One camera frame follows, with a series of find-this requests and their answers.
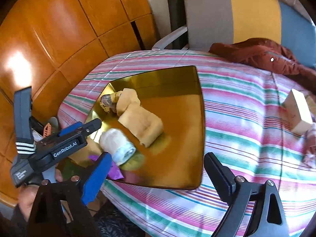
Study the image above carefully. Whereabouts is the white sock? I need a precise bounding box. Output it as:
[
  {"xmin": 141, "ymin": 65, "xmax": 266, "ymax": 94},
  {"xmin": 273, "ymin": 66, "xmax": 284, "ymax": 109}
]
[{"xmin": 99, "ymin": 128, "xmax": 136, "ymax": 166}]

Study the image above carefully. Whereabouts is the pink striped sock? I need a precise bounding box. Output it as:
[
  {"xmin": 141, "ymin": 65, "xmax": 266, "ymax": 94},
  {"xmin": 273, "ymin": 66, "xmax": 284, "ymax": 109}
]
[{"xmin": 303, "ymin": 122, "xmax": 316, "ymax": 168}]

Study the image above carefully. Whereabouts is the white cardboard box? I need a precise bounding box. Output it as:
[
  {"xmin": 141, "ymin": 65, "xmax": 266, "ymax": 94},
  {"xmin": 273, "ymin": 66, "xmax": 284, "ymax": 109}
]
[{"xmin": 283, "ymin": 89, "xmax": 313, "ymax": 135}]

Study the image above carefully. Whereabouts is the person's left hand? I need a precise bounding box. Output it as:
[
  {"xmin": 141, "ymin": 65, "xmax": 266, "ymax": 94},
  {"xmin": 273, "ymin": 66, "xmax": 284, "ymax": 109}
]
[{"xmin": 17, "ymin": 168, "xmax": 64, "ymax": 223}]

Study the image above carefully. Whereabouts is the orange plastic rack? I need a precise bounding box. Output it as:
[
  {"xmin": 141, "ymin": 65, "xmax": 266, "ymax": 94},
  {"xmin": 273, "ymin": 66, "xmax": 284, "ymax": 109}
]
[{"xmin": 43, "ymin": 122, "xmax": 52, "ymax": 138}]

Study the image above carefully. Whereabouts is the gold tray with maroon rim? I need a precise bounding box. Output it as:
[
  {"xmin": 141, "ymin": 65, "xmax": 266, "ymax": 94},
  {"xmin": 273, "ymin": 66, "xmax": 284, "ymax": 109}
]
[{"xmin": 87, "ymin": 65, "xmax": 205, "ymax": 190}]

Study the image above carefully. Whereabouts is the striped pink green bedspread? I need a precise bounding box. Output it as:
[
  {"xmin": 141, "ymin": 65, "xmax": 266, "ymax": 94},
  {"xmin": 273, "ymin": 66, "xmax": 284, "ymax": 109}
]
[{"xmin": 58, "ymin": 50, "xmax": 315, "ymax": 236}]

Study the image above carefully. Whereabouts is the orange wooden wardrobe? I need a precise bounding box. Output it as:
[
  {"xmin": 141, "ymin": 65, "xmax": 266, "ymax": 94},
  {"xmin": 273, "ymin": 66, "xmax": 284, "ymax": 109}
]
[{"xmin": 1, "ymin": 0, "xmax": 157, "ymax": 207}]

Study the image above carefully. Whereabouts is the maroon puffer jacket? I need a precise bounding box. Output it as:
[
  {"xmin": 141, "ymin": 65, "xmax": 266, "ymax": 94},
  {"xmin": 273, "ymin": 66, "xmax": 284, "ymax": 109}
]
[{"xmin": 209, "ymin": 38, "xmax": 315, "ymax": 93}]

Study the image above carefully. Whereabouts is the grey yellow blue chair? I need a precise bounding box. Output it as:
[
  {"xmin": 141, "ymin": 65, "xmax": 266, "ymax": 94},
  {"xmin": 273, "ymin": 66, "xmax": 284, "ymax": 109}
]
[{"xmin": 153, "ymin": 0, "xmax": 315, "ymax": 67}]

